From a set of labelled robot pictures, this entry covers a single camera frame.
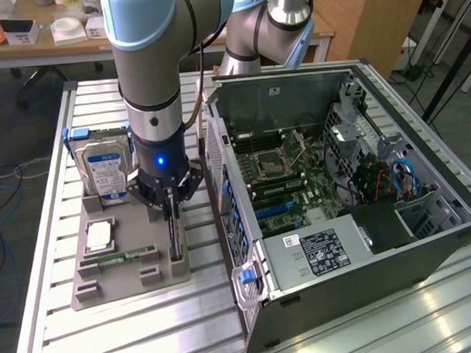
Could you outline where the low-profile graphics card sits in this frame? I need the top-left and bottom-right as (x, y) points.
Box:
(164, 187), (184, 262)

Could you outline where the white box with black lid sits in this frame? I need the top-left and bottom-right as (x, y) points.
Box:
(0, 19), (41, 46)

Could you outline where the metal disk bay cage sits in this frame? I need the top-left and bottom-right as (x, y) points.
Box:
(320, 100), (379, 170)

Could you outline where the green RAM stick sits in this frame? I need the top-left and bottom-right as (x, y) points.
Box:
(79, 245), (156, 268)

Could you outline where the black wire bundle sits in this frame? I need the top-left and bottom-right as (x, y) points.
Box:
(353, 159), (396, 204)

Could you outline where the silver CPU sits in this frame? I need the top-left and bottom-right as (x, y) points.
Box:
(84, 223), (116, 252)

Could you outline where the black RAM slot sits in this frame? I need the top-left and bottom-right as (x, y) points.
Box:
(231, 129), (282, 139)
(233, 142), (282, 153)
(232, 133), (282, 143)
(233, 138), (282, 148)

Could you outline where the black office chair base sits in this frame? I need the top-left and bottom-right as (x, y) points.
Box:
(10, 64), (70, 111)

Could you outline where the black stand leg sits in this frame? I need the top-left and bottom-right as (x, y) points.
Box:
(418, 0), (471, 122)

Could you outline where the grey power supply unit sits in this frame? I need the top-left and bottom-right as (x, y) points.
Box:
(259, 213), (376, 293)

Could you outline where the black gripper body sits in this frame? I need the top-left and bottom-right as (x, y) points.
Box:
(131, 132), (191, 194)

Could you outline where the white box with red dot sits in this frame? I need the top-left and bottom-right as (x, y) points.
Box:
(392, 36), (418, 74)

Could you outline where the black plastic cover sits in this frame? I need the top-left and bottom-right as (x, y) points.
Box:
(352, 200), (421, 257)

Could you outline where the beige case handle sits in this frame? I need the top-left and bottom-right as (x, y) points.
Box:
(194, 78), (214, 149)

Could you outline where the blue disk wire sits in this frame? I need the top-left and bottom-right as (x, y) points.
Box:
(389, 158), (421, 197)

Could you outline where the silver chipset heatsink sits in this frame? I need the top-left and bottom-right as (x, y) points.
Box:
(306, 208), (332, 226)

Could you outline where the grey parts rack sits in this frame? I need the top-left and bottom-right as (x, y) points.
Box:
(65, 149), (193, 313)

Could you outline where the metal socket cover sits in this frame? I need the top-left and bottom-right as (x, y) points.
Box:
(282, 128), (311, 153)

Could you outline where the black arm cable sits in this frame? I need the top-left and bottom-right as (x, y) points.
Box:
(179, 23), (233, 131)

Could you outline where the wooden cabinet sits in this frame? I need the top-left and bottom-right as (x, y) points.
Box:
(312, 0), (435, 82)

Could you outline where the small white labelled box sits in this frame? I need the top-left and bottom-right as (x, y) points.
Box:
(84, 15), (110, 40)

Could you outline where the open black PC case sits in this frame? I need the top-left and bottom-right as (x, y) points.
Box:
(197, 55), (471, 353)

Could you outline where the hard disk with blue carrier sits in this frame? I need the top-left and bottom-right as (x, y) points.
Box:
(61, 124), (137, 209)

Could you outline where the CPU socket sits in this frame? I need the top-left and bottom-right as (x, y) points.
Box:
(255, 145), (295, 180)

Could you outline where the blue expansion slot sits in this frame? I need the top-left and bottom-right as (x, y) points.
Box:
(254, 203), (291, 220)

